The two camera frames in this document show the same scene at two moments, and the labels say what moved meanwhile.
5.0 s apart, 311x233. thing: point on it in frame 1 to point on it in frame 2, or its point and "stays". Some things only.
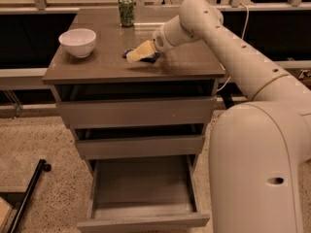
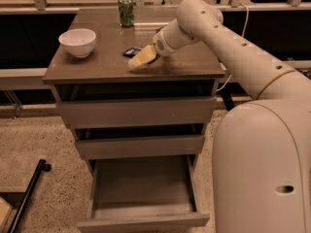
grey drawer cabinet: [139, 115] stays
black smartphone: [152, 58] to [131, 52]
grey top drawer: [139, 112] stays
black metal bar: [42, 166] stays
